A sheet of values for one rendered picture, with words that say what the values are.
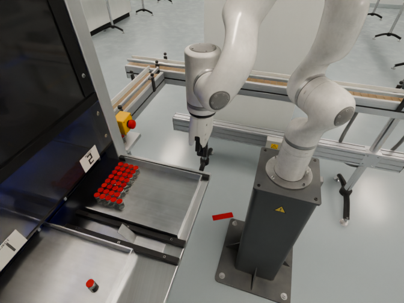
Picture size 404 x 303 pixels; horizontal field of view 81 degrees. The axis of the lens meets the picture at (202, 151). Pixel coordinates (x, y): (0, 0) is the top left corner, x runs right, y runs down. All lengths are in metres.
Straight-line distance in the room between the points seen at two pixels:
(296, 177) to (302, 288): 0.94
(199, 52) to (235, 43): 0.09
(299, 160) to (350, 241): 1.22
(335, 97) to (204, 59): 0.39
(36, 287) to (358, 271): 1.76
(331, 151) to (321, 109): 1.08
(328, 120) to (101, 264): 0.79
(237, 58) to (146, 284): 0.64
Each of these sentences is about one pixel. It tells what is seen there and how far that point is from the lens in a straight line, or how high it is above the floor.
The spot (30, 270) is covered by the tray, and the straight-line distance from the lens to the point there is 0.93.
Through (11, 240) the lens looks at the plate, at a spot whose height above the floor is 1.03.
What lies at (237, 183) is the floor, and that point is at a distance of 2.09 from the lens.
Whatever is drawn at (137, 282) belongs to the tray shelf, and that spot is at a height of 0.88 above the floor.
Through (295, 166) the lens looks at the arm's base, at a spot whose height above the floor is 0.96.
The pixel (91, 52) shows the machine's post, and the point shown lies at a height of 1.33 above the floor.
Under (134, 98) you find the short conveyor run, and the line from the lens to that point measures 1.38.
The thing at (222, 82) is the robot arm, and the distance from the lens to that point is 0.50.
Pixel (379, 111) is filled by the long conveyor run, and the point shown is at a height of 0.87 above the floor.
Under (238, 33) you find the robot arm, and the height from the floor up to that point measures 1.47.
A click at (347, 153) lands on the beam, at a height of 0.52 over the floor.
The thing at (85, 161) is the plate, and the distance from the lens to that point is 0.91.
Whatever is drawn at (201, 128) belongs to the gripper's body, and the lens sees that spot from 0.63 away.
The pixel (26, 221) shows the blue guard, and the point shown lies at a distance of 0.82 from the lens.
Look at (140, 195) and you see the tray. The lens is 0.93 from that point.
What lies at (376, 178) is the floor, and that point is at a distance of 2.61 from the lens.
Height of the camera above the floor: 1.62
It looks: 44 degrees down
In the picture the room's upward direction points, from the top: straight up
